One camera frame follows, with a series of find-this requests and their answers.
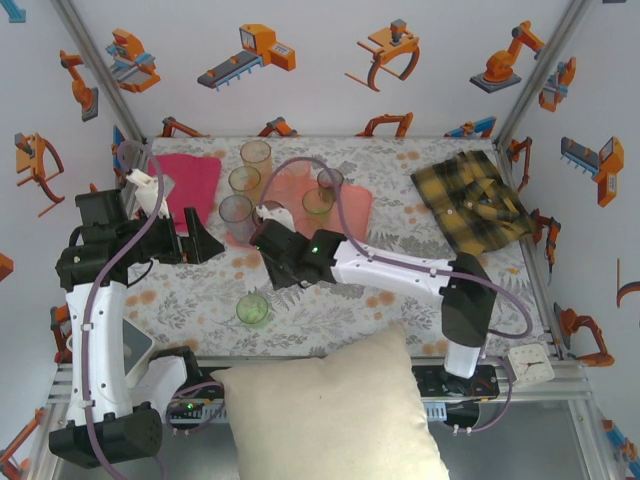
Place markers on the black controller board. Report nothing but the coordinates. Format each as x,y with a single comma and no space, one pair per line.
192,405

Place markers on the salmon pink plastic tray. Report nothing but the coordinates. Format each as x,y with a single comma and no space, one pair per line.
352,210

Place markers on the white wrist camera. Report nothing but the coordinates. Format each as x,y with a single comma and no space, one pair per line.
277,215
147,192

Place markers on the dark grey short glass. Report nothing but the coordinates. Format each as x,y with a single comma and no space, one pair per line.
330,182

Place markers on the olive green glass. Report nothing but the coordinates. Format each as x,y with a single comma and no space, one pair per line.
245,182

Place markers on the white square clock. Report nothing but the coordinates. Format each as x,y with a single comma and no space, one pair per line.
530,365

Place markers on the white framed tablet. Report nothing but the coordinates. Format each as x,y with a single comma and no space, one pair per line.
137,345

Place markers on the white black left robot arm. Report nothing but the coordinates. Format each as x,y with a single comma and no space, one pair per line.
95,350

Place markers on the magenta folded cloth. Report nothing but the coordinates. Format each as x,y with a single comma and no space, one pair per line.
195,180

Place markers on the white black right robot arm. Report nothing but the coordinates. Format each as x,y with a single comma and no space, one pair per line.
390,272

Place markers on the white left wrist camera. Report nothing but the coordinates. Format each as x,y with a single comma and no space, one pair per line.
147,192

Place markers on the beige pillow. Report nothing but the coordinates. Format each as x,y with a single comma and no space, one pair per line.
325,410

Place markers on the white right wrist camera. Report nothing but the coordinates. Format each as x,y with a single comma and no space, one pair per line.
277,215

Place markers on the green short glass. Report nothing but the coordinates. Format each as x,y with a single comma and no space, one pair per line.
317,205
252,311

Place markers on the yellow black plaid shirt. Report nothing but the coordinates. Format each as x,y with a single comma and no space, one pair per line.
470,205

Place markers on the aluminium frame post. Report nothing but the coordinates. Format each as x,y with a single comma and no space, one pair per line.
545,70
100,75

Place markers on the grey blue glass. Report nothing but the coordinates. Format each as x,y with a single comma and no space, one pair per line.
236,220

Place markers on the tall amber glass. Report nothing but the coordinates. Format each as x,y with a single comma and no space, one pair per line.
256,157

